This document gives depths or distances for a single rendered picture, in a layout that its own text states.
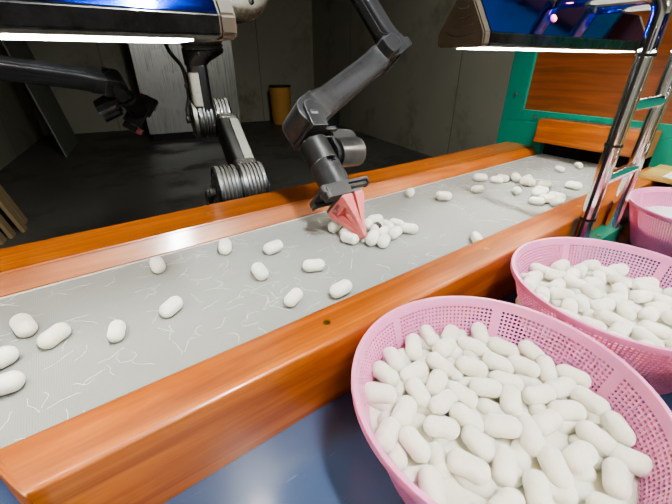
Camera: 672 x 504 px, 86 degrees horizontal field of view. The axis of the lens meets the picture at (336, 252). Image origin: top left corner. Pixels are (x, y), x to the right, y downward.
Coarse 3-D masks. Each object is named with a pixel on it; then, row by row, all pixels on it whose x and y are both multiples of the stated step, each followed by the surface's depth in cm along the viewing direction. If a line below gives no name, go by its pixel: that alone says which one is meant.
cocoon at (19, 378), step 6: (6, 372) 34; (12, 372) 34; (18, 372) 35; (0, 378) 34; (6, 378) 34; (12, 378) 34; (18, 378) 34; (24, 378) 35; (0, 384) 34; (6, 384) 34; (12, 384) 34; (18, 384) 34; (0, 390) 34; (6, 390) 34; (12, 390) 34
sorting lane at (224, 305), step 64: (576, 192) 87; (192, 256) 59; (256, 256) 59; (320, 256) 59; (384, 256) 59; (0, 320) 44; (64, 320) 44; (128, 320) 44; (192, 320) 44; (256, 320) 44; (64, 384) 36; (128, 384) 36; (0, 448) 30
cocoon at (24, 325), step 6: (12, 318) 42; (18, 318) 41; (24, 318) 41; (30, 318) 42; (12, 324) 41; (18, 324) 41; (24, 324) 41; (30, 324) 41; (36, 324) 42; (18, 330) 40; (24, 330) 41; (30, 330) 41; (36, 330) 42; (24, 336) 41
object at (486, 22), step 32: (480, 0) 49; (512, 0) 53; (544, 0) 58; (448, 32) 52; (480, 32) 49; (512, 32) 52; (544, 32) 56; (576, 32) 62; (608, 32) 69; (640, 32) 78
